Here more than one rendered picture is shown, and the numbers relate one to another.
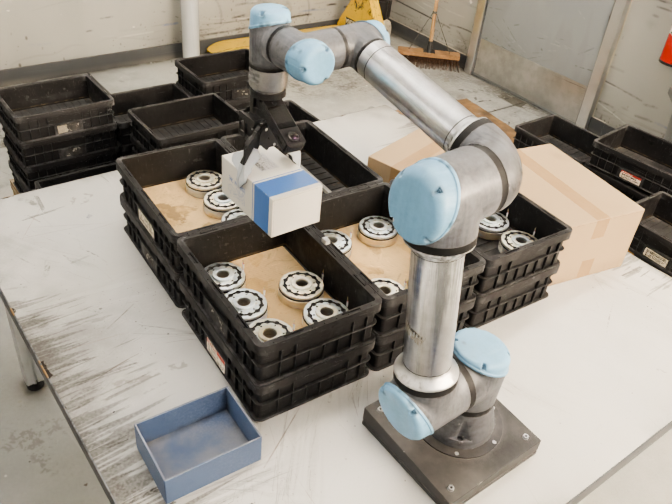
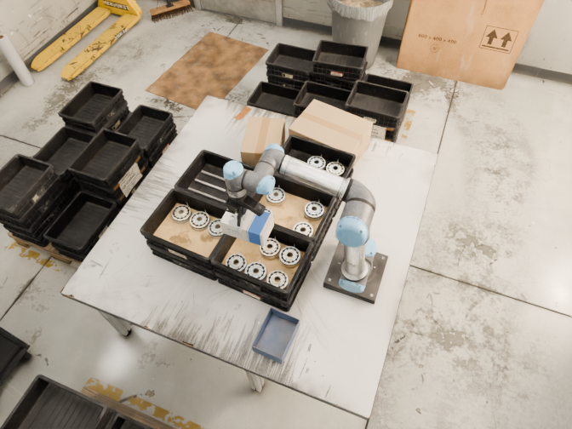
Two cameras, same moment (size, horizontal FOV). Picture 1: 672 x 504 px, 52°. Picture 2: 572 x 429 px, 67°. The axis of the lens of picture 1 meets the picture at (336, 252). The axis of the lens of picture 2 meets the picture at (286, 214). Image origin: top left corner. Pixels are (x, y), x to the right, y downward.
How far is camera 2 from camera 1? 0.95 m
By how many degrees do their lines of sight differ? 26
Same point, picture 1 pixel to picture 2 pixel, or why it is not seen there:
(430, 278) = (357, 250)
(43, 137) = (28, 208)
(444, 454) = not seen: hidden behind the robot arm
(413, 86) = (313, 176)
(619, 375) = (396, 205)
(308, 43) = (265, 180)
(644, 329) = (393, 176)
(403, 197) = (344, 235)
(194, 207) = (187, 230)
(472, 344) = not seen: hidden behind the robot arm
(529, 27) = not seen: outside the picture
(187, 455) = (273, 341)
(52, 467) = (169, 362)
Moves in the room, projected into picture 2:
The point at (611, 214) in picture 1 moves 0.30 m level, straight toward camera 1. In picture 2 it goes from (363, 133) to (371, 173)
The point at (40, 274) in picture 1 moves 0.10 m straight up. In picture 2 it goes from (138, 301) to (132, 293)
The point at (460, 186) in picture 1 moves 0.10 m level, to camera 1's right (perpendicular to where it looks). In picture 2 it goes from (365, 224) to (388, 213)
